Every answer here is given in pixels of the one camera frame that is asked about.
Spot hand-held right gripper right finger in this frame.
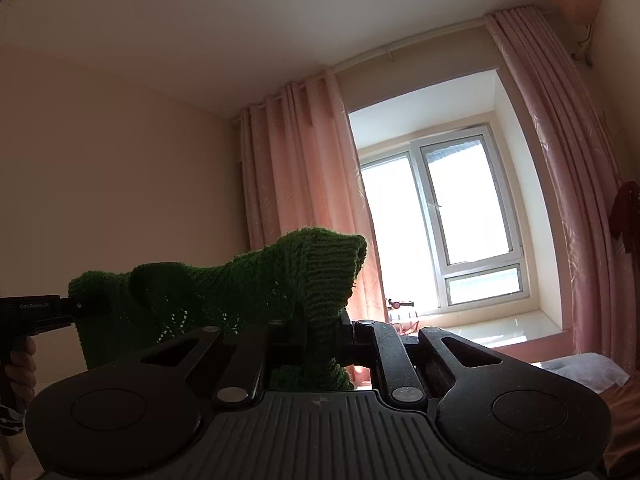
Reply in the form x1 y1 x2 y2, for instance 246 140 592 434
337 312 506 405

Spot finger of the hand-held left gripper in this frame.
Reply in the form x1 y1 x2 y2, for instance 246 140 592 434
59 297 85 328

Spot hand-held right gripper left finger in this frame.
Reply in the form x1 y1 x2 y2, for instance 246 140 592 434
136 317 307 408

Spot green knitted sweater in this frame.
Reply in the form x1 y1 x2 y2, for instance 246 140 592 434
67 227 368 393

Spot person's left hand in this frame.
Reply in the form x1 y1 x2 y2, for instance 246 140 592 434
2 335 39 411

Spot small object on windowsill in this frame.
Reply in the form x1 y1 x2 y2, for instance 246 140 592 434
387 297 420 337

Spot white framed window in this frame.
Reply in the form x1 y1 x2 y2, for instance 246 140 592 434
357 125 526 313

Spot pink curtain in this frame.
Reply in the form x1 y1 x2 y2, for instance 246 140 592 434
239 71 388 386
484 6 628 371

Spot bed with pink duvet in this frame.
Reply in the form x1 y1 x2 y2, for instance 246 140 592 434
535 352 632 395

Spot brown blanket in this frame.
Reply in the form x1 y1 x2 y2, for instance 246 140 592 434
596 384 640 480

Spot red cloth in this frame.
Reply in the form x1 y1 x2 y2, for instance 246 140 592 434
609 180 640 257

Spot wall cable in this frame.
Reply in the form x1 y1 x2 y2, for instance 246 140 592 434
572 22 595 67

